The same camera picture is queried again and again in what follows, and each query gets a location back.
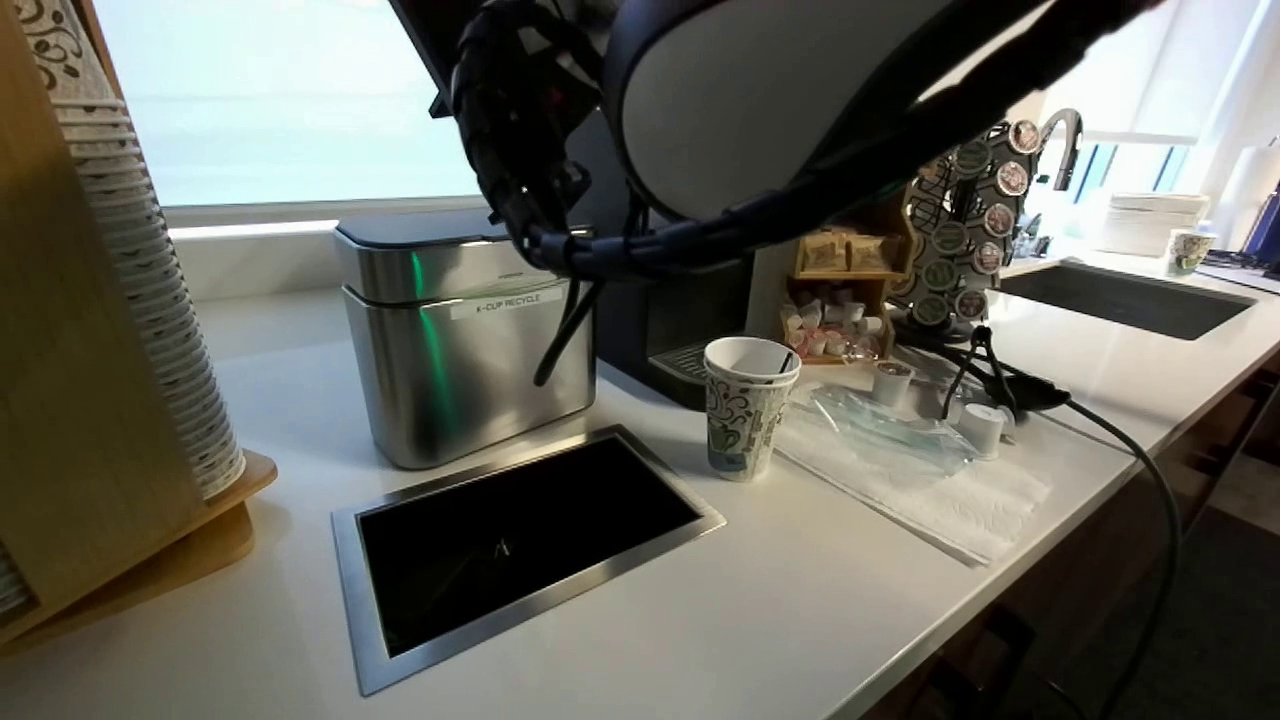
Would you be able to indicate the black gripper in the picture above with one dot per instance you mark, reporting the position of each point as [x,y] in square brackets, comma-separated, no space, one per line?
[527,107]

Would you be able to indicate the silver bin lid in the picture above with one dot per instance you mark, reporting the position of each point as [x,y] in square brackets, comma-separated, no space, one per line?
[412,238]

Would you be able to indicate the silver steel bin body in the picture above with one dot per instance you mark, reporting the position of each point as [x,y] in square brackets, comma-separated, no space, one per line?
[464,373]

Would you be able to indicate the coffee pod brown lid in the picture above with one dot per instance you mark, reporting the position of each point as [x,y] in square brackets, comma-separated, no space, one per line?
[892,385]

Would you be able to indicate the black silver coffee machine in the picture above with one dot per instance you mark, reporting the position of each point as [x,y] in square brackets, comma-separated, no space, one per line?
[664,321]

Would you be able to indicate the brown sugar packets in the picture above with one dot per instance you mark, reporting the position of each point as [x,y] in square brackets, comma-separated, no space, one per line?
[843,254]

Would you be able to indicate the wooden condiment organizer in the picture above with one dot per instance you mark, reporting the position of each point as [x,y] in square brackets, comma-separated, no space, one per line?
[852,286]

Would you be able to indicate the patterned paper cup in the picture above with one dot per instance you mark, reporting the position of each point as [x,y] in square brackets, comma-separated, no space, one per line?
[745,415]
[1189,251]

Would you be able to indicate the pile of creamer cups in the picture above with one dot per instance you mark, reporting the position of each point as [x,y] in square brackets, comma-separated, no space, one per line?
[832,331]

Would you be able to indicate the stack of paper cups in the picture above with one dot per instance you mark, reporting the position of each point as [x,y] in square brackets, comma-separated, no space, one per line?
[145,267]

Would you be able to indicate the steel framed counter trash chute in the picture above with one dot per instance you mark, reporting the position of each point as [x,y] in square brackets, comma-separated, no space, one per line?
[522,546]

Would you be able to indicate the black coffee pod carousel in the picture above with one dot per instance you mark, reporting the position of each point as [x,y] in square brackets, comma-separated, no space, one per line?
[965,241]

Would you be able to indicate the clear plastic bag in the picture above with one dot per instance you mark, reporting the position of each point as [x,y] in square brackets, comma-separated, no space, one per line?
[892,433]

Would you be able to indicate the wooden cup dispenser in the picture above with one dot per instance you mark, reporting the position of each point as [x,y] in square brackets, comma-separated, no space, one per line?
[81,400]

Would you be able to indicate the chrome sink faucet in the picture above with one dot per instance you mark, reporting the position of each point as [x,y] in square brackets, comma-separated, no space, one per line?
[1061,143]

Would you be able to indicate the small white creamer cup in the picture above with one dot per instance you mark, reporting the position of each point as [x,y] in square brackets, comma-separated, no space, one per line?
[980,424]

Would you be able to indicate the dark counter sink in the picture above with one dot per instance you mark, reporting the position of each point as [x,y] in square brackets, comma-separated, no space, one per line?
[1133,296]

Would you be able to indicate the white container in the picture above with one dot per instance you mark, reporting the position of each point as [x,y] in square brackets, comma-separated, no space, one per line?
[1155,227]

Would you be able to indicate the white paper roll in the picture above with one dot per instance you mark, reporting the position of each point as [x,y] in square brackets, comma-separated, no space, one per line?
[1242,194]

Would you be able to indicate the dark wood cabinet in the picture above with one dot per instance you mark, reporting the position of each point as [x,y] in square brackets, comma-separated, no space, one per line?
[1066,624]

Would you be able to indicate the blue bottle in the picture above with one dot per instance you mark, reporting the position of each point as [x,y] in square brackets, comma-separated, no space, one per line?
[1265,233]

